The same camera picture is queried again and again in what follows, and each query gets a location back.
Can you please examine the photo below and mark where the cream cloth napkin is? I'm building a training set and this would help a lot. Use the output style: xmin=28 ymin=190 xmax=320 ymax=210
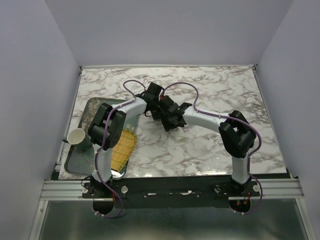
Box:
xmin=177 ymin=135 xmax=186 ymax=141

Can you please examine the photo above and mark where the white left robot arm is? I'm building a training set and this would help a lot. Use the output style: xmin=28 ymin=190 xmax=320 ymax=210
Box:
xmin=88 ymin=82 xmax=164 ymax=198

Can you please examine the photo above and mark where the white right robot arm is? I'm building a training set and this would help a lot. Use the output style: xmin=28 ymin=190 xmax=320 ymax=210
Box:
xmin=157 ymin=95 xmax=257 ymax=196

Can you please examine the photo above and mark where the yellow bamboo mat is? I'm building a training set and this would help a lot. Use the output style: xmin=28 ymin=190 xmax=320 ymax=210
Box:
xmin=111 ymin=129 xmax=137 ymax=173

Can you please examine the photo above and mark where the white cup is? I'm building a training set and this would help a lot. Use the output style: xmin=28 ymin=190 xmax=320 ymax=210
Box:
xmin=62 ymin=128 xmax=92 ymax=151

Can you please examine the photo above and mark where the green floral metal tray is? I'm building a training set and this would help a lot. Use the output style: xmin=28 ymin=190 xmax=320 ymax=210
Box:
xmin=64 ymin=97 xmax=124 ymax=176

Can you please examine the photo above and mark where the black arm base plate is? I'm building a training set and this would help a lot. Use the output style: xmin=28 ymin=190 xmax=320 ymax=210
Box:
xmin=82 ymin=175 xmax=260 ymax=210

